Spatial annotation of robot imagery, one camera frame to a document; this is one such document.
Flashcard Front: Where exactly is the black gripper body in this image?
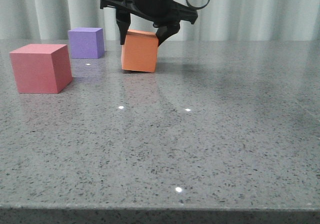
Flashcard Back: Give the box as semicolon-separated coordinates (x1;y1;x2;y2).
100;0;198;27

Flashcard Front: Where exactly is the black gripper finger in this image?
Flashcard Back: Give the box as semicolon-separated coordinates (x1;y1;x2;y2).
155;23;180;46
116;9;131;45

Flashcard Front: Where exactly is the orange foam cube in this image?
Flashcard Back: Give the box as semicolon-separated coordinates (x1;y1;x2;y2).
121;29;159;72

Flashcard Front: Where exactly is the purple foam cube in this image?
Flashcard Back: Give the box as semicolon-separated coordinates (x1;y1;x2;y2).
68;27;105;59

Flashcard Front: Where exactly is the pale green curtain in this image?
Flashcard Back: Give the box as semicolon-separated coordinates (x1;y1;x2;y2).
0;0;320;41

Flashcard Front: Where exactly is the red foam cube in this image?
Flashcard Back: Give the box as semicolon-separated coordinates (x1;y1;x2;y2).
9;44;73;94

